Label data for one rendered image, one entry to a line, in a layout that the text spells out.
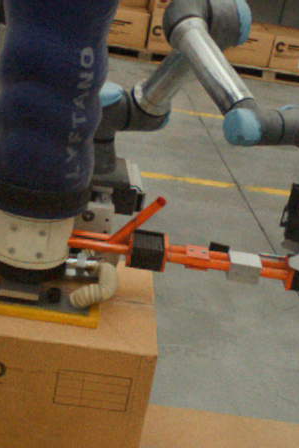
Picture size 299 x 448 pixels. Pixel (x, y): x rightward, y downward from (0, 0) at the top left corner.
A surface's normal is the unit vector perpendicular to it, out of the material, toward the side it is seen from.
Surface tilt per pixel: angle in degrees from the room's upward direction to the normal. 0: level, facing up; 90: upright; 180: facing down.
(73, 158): 73
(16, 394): 90
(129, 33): 91
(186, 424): 0
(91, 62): 78
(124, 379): 90
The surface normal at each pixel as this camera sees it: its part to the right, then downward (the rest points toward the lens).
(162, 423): 0.18, -0.90
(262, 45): 0.11, 0.41
